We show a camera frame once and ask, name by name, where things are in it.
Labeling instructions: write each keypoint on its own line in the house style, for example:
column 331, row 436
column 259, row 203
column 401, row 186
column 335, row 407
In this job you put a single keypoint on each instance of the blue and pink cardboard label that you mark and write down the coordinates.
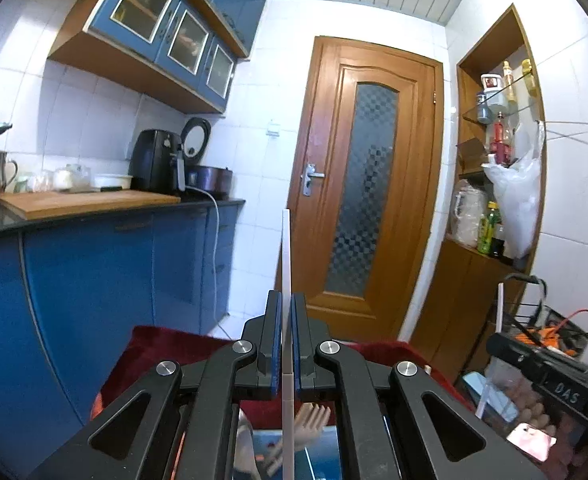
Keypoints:
column 319, row 460

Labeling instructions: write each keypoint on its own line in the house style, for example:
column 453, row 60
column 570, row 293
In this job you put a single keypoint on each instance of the grey jar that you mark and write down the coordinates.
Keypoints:
column 483, row 110

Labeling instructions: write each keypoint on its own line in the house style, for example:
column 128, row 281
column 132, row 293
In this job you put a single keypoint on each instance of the rice cooker with open lid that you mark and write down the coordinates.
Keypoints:
column 211, row 180

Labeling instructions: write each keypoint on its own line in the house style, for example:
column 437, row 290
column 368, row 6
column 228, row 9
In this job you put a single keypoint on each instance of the wooden cutting board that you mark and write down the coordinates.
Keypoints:
column 84, row 202

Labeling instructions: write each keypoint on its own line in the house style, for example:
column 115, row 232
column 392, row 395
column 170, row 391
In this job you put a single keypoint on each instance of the white plastic bag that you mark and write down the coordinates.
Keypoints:
column 516, row 200

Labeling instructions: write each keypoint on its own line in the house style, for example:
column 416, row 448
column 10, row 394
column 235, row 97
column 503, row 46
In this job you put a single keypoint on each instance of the yellow bottle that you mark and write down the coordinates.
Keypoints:
column 509, row 82

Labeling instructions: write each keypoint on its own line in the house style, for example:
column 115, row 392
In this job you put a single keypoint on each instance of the light blue plastic utensil box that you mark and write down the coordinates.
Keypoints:
column 274, row 434

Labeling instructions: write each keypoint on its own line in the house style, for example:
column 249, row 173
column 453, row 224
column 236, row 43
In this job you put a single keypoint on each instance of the red bottle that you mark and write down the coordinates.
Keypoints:
column 500, row 140

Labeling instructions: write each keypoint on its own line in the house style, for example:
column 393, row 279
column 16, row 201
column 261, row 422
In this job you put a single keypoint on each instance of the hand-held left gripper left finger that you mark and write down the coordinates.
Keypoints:
column 274, row 355

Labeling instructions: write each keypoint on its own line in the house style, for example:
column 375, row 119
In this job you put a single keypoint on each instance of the white plastic jug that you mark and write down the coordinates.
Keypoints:
column 466, row 217

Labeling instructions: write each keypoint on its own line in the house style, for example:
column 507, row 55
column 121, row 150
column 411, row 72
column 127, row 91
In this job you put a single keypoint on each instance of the white wall switch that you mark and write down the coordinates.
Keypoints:
column 273, row 128

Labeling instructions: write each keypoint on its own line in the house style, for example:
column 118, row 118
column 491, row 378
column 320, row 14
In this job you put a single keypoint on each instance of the wooden niche shelf cabinet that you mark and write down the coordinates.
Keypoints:
column 454, row 300

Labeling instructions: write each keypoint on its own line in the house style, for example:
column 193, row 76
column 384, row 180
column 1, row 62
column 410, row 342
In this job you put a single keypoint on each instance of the blue wall cabinet glass doors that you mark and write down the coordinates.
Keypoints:
column 139, row 10

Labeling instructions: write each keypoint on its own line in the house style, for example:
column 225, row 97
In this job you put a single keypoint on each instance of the green bottle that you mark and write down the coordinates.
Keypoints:
column 486, row 232

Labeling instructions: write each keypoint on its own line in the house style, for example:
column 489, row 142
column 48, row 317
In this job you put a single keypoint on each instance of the white bowl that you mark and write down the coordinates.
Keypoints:
column 111, row 181

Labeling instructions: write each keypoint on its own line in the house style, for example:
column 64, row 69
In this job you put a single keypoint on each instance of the black air fryer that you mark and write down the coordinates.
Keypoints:
column 151, row 160

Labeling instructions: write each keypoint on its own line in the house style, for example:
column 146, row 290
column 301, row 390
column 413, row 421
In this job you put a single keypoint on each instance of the pink rectangular phone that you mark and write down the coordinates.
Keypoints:
column 531, row 441

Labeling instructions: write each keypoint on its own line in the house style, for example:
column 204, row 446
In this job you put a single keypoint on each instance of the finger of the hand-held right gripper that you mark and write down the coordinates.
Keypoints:
column 509, row 352

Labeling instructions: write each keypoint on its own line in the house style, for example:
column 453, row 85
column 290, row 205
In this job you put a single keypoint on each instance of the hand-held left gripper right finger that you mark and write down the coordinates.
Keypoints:
column 296, row 355

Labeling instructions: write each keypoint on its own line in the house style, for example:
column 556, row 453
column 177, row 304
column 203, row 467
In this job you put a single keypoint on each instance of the wooden door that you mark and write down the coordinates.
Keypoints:
column 319, row 135

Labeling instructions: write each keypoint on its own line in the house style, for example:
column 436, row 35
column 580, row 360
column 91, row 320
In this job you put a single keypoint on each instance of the red floral printed blanket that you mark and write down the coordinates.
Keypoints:
column 174, row 350

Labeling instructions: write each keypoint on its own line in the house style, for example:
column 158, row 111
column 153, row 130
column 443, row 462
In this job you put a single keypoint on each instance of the clear glass jar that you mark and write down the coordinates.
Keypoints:
column 71, row 177

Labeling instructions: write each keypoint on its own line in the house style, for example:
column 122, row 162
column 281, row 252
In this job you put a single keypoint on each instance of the dark bottle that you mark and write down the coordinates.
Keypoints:
column 498, row 242

